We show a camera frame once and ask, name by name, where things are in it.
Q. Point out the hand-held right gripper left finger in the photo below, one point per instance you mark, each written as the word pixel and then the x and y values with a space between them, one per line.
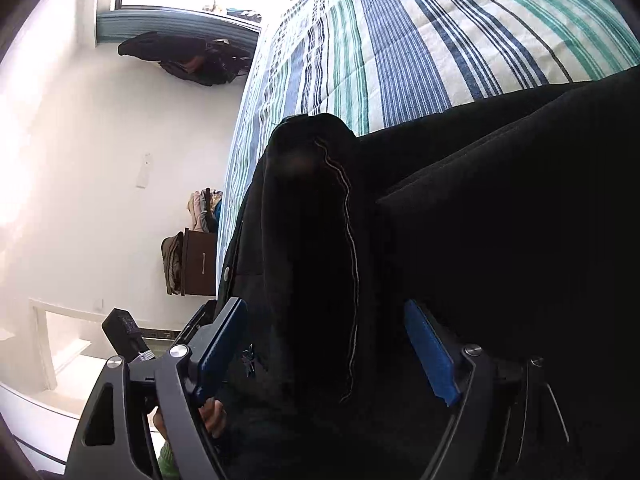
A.
pixel 220 345

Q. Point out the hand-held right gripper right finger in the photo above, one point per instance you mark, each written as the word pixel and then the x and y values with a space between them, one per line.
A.
pixel 432 350

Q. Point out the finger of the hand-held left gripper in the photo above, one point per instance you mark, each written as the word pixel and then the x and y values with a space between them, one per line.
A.
pixel 200 317

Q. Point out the black pants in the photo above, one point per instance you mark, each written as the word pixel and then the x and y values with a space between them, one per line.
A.
pixel 450 210

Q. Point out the person's left hand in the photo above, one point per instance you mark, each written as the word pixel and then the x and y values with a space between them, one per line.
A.
pixel 212 417

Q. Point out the brown nightstand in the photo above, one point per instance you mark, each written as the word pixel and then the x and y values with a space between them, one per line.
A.
pixel 197 260

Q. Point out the beige hanging bag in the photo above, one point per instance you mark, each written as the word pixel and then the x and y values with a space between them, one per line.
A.
pixel 172 262

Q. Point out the white low furniture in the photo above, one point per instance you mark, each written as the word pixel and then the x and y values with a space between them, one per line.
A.
pixel 45 340

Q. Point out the beige clothes pile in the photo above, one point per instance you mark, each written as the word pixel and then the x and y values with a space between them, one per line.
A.
pixel 202 210

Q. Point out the dark hanging clothes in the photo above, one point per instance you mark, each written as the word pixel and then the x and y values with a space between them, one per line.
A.
pixel 200 65

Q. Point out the narrow blue curtain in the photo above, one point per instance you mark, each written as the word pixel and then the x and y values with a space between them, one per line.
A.
pixel 165 22

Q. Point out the striped bed sheet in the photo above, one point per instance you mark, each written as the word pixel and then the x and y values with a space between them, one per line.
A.
pixel 400 35

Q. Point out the white wall fixture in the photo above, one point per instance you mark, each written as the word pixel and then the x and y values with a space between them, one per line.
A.
pixel 144 175

